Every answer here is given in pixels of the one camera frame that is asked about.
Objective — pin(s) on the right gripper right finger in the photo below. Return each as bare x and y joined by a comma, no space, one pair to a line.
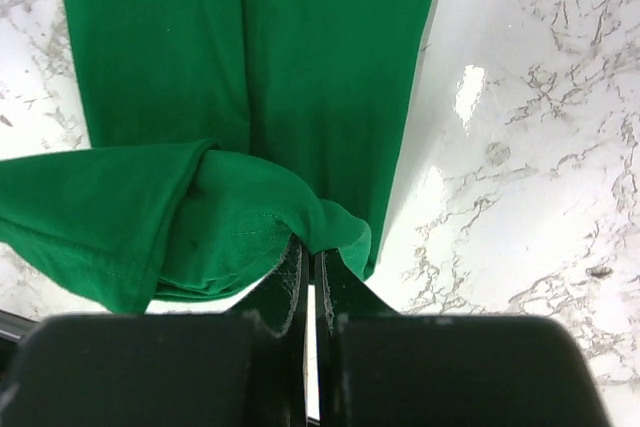
378,367

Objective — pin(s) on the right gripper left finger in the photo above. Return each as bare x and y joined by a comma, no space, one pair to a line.
240,367

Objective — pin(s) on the green t shirt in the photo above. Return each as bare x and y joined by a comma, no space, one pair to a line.
219,130

